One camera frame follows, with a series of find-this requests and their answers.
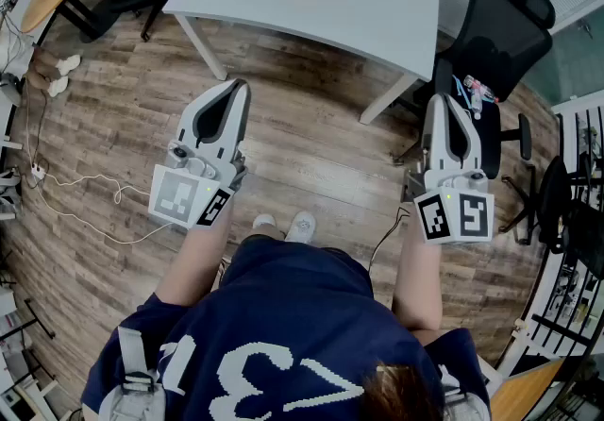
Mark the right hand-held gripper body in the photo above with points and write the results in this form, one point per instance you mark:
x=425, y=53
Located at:
x=472, y=216

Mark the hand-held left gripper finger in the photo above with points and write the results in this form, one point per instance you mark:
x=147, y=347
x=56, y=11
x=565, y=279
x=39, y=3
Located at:
x=189, y=124
x=241, y=117

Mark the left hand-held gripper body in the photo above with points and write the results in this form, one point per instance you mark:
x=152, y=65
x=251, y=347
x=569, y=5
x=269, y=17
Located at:
x=172, y=197

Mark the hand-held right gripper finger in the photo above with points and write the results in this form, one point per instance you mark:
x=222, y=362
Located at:
x=472, y=140
x=434, y=136

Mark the person's left forearm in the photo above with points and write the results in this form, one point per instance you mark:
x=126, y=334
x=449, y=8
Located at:
x=198, y=258

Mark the person's right forearm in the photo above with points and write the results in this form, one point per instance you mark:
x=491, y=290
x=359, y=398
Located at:
x=417, y=277

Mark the person's left hand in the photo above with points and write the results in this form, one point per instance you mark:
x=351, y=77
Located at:
x=238, y=171

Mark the clear plastic bottle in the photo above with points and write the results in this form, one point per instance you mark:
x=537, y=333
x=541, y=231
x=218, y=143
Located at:
x=477, y=105

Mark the red-label plastic bottle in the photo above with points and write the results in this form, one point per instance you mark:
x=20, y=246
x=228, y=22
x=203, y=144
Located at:
x=481, y=89

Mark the white table leg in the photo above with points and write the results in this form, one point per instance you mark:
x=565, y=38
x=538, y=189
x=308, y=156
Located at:
x=203, y=48
x=387, y=100

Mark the black folding chair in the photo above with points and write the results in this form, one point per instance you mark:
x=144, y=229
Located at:
x=552, y=202

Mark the person's white left shoe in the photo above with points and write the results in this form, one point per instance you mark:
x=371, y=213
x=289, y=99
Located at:
x=264, y=221

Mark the person's white shoe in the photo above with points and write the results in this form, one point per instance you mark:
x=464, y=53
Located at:
x=57, y=86
x=264, y=221
x=70, y=63
x=301, y=226

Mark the black mesh office chair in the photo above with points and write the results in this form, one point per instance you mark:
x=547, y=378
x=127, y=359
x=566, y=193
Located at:
x=500, y=37

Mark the person's white right shoe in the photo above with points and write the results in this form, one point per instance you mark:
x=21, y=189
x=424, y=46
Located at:
x=301, y=226

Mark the white power strip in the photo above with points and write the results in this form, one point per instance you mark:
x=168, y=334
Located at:
x=38, y=169

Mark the black metal rack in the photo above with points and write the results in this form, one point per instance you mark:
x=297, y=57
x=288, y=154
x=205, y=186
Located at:
x=566, y=315

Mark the person's navy printed shirt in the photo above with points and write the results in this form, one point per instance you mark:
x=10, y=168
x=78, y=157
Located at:
x=283, y=339

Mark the wooden desk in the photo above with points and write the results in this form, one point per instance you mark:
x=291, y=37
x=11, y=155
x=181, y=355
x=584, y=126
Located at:
x=524, y=391

